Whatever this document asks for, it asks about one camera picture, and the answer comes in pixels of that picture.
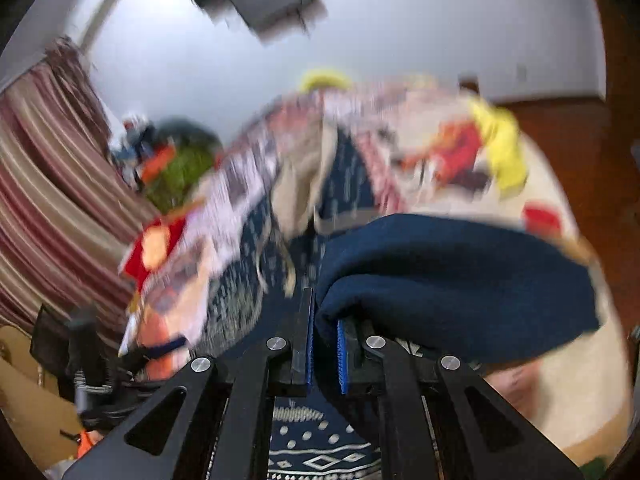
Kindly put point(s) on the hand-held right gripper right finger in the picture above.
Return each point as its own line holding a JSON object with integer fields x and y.
{"x": 342, "y": 355}

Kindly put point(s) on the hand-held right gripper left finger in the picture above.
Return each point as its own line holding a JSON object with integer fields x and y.
{"x": 309, "y": 347}

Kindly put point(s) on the navy patterned garment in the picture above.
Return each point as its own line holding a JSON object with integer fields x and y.
{"x": 450, "y": 270}

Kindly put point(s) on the beige cloth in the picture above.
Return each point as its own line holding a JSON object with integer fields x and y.
{"x": 300, "y": 185}

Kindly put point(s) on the red plush toy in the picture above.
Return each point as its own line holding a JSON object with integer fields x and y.
{"x": 156, "y": 246}

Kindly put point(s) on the printed bed sheet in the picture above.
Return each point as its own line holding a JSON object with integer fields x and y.
{"x": 240, "y": 175}

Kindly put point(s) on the black stand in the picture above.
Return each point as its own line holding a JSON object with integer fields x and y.
{"x": 80, "y": 350}

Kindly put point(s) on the orange toy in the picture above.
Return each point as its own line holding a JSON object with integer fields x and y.
{"x": 159, "y": 164}

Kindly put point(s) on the yellow cloth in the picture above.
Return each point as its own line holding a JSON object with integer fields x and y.
{"x": 502, "y": 145}

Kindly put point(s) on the striped curtain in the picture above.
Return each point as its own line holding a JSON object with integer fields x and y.
{"x": 55, "y": 170}

